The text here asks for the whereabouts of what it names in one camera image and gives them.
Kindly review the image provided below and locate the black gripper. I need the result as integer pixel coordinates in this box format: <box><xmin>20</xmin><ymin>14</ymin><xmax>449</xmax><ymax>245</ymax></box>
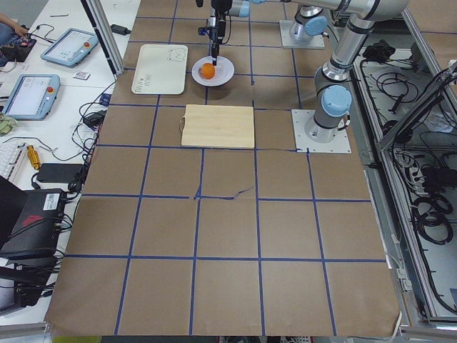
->
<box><xmin>209</xmin><ymin>0</ymin><xmax>231</xmax><ymax>66</ymax></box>

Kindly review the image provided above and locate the white round plate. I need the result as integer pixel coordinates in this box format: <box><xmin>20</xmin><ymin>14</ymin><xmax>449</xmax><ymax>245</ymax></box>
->
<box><xmin>191</xmin><ymin>56</ymin><xmax>234</xmax><ymax>86</ymax></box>

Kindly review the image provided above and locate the orange fruit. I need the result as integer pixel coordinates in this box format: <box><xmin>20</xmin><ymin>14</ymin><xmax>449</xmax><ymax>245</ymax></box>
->
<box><xmin>199</xmin><ymin>63</ymin><xmax>216</xmax><ymax>79</ymax></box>

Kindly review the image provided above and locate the cream bear tray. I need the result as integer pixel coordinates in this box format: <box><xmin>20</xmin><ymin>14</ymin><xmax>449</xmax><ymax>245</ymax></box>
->
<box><xmin>131</xmin><ymin>44</ymin><xmax>188</xmax><ymax>95</ymax></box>

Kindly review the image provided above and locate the bamboo cutting board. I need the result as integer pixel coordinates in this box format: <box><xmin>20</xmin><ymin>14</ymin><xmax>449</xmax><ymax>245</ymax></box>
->
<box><xmin>181</xmin><ymin>104</ymin><xmax>255</xmax><ymax>149</ymax></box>

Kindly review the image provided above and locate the far teach pendant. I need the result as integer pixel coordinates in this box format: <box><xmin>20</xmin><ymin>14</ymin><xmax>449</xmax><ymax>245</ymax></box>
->
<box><xmin>41</xmin><ymin>28</ymin><xmax>99</xmax><ymax>67</ymax></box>

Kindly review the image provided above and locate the teach pendant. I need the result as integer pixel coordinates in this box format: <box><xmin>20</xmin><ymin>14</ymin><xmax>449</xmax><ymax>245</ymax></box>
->
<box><xmin>41</xmin><ymin>28</ymin><xmax>99</xmax><ymax>67</ymax></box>
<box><xmin>4</xmin><ymin>74</ymin><xmax>61</xmax><ymax>121</ymax></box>

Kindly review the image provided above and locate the near teach pendant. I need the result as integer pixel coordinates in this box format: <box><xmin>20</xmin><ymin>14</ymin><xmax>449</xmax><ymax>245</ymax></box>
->
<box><xmin>4</xmin><ymin>74</ymin><xmax>61</xmax><ymax>121</ymax></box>

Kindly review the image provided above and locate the black power adapter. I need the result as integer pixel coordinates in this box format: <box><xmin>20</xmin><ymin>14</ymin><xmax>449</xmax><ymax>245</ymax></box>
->
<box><xmin>36</xmin><ymin>163</ymin><xmax>83</xmax><ymax>184</ymax></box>

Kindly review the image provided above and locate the gold metal cylinder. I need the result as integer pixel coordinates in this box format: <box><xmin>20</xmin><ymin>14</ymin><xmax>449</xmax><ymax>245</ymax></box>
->
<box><xmin>26</xmin><ymin>145</ymin><xmax>41</xmax><ymax>170</ymax></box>

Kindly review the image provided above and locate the white keyboard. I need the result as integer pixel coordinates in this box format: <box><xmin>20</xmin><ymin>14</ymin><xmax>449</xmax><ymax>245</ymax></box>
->
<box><xmin>1</xmin><ymin>141</ymin><xmax>26</xmax><ymax>182</ymax></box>

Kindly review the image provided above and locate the black laptop computer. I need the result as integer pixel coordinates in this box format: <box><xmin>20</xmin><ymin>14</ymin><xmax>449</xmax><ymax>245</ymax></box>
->
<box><xmin>1</xmin><ymin>178</ymin><xmax>67</xmax><ymax>260</ymax></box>

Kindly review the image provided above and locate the aluminium frame post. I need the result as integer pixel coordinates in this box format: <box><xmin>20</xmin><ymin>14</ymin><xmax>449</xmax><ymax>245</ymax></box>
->
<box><xmin>80</xmin><ymin>0</ymin><xmax>125</xmax><ymax>76</ymax></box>

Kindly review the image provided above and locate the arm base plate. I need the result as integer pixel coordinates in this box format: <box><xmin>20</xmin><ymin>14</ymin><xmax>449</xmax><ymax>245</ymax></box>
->
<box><xmin>291</xmin><ymin>109</ymin><xmax>351</xmax><ymax>154</ymax></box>
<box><xmin>279</xmin><ymin>20</ymin><xmax>325</xmax><ymax>49</ymax></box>

